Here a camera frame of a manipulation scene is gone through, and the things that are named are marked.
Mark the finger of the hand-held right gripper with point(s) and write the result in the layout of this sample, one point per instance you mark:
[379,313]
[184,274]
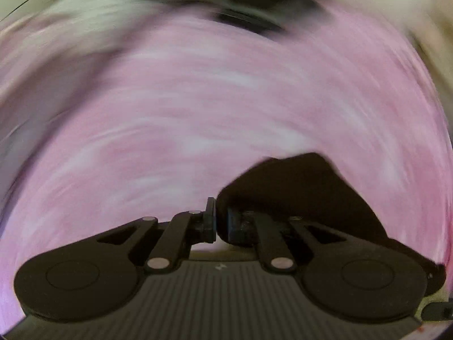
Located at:
[439,311]

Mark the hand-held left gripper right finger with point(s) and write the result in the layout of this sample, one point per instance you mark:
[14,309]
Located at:
[232,226]

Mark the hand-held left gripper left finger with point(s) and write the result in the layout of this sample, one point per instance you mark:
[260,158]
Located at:
[211,217]

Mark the black garment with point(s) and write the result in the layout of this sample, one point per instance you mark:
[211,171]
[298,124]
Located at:
[300,184]

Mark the dark clothes pile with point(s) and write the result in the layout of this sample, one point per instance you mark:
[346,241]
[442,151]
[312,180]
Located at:
[244,10]

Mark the pink rose-print blanket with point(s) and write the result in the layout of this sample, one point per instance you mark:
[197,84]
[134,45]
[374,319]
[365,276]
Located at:
[177,120]

